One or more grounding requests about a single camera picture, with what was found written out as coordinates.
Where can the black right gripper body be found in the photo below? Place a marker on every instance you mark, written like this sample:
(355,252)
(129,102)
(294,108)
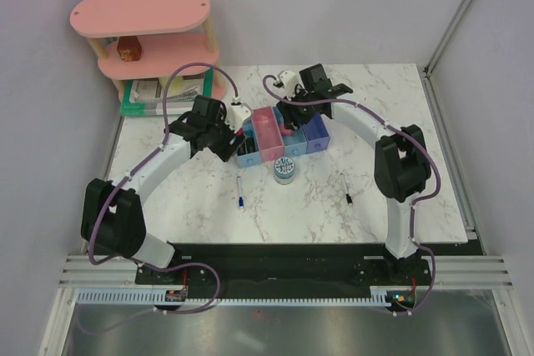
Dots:
(299,111)

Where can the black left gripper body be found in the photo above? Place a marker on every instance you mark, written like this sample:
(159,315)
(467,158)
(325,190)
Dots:
(221,134)

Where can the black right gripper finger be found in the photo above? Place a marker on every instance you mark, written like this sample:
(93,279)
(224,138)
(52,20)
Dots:
(288,127)
(297,122)

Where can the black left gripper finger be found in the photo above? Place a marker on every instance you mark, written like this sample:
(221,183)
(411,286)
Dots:
(235,143)
(226,155)

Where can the pink and grey eraser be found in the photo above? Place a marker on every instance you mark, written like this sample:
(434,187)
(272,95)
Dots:
(283,134)

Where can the blue cap black highlighter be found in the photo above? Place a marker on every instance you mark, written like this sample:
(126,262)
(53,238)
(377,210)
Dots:
(251,145)

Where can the purple plastic drawer box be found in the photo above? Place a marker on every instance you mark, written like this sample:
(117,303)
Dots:
(317,135)

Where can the pink plastic drawer box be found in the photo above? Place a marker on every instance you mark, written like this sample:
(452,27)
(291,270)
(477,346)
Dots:
(267,134)

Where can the light blue end drawer box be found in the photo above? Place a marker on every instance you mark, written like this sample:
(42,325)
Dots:
(248,154)

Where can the blue round cleaning gel jar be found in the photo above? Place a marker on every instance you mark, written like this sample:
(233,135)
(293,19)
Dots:
(284,170)

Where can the white pen black cap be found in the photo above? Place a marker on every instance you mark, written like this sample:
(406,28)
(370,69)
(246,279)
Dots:
(348,198)

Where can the pink cap black highlighter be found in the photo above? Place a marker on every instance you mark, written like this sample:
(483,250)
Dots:
(242,149)

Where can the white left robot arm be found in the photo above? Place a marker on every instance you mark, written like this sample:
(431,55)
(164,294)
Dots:
(113,216)

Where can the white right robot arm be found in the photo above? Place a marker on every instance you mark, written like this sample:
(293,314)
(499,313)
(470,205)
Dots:
(401,164)

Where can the white pen blue cap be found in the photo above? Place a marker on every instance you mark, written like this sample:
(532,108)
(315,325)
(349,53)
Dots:
(240,193)

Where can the pale yellow cup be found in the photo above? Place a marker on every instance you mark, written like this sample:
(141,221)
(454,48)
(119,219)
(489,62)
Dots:
(174,84)

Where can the green and white book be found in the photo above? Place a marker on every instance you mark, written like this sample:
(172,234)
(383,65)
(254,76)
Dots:
(129,109)

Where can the spiral notebook with papers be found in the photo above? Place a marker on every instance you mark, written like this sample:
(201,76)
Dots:
(150,91)

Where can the pink three-tier wooden shelf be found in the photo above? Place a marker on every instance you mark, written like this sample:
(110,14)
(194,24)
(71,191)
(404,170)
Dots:
(172,33)

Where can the brown printed box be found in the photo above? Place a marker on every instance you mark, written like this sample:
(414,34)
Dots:
(129,48)

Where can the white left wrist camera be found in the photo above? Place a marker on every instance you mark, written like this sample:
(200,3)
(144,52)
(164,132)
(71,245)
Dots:
(238,114)

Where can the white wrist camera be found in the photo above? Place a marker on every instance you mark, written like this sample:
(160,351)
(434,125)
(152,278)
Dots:
(238,114)
(288,80)

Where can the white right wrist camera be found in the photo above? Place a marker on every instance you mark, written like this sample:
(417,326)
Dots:
(288,80)

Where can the aluminium frame profile rails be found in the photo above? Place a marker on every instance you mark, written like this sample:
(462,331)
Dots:
(452,272)

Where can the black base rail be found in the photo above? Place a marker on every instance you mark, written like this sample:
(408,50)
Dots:
(296,271)

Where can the white cable comb strip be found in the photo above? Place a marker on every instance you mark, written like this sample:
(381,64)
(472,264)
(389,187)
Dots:
(168,297)

